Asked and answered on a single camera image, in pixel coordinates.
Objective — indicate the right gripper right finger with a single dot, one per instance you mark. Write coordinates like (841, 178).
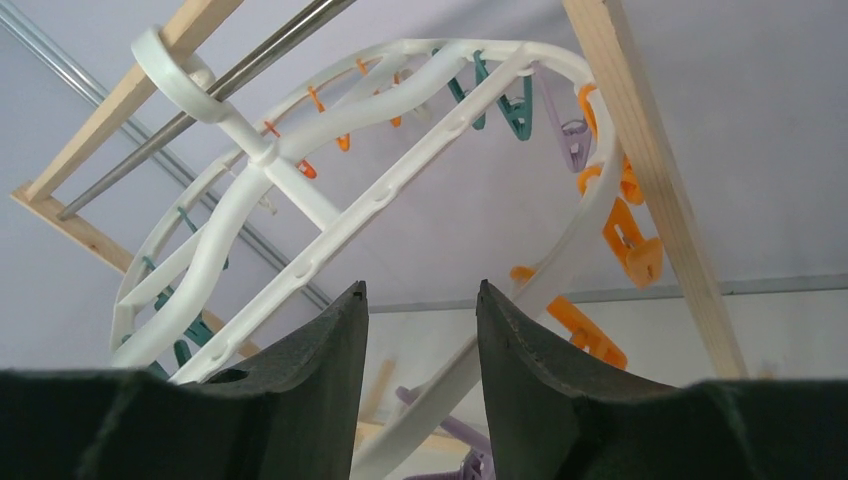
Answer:
(555, 412)

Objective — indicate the wooden drying rack frame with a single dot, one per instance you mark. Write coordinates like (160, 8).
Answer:
(604, 34)

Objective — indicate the metal hanging rod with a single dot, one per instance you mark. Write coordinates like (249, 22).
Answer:
(205, 105)

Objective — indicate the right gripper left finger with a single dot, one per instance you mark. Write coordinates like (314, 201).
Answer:
(289, 412)

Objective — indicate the white oval clip hanger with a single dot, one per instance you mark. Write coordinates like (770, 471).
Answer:
(173, 275)

